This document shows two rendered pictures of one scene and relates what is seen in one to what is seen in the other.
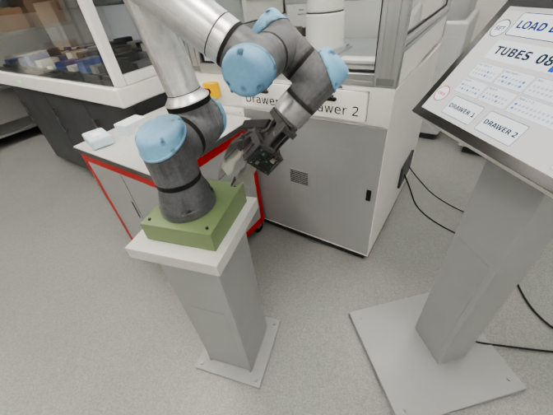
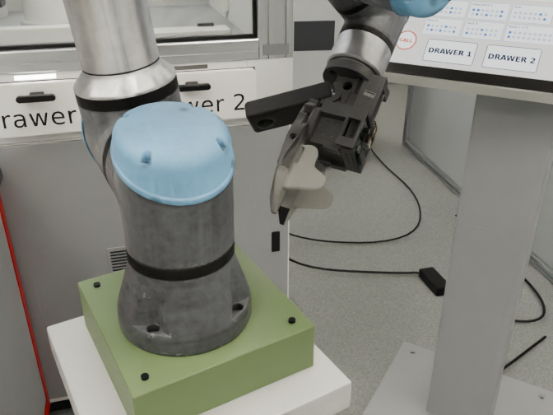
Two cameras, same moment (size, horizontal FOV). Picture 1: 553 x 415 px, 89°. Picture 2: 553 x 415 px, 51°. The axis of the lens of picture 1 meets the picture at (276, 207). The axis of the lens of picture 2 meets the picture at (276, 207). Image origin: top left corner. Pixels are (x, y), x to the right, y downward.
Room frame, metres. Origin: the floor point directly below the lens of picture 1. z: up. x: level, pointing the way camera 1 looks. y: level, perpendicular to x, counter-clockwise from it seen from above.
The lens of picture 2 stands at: (0.22, 0.60, 1.23)
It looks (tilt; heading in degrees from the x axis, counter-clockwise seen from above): 27 degrees down; 308
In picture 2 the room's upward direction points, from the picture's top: straight up
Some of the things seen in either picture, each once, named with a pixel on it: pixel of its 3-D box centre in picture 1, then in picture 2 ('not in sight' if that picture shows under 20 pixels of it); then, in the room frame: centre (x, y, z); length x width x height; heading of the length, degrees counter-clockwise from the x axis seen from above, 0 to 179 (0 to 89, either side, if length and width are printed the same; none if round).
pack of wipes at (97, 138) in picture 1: (98, 137); not in sight; (1.29, 0.79, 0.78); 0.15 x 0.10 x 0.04; 39
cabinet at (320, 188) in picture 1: (322, 146); (97, 207); (1.67, -0.34, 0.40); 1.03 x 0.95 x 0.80; 53
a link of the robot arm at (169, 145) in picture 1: (169, 149); (174, 179); (0.63, 0.24, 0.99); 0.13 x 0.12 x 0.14; 155
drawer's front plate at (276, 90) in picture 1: (267, 95); (40, 108); (1.32, -0.02, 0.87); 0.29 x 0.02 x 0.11; 53
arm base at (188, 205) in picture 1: (183, 189); (183, 275); (0.63, 0.24, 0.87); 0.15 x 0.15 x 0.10
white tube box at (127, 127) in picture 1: (132, 125); not in sight; (1.39, 0.66, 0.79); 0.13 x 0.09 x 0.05; 146
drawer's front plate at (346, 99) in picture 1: (331, 103); (192, 97); (1.13, -0.27, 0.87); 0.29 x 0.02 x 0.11; 53
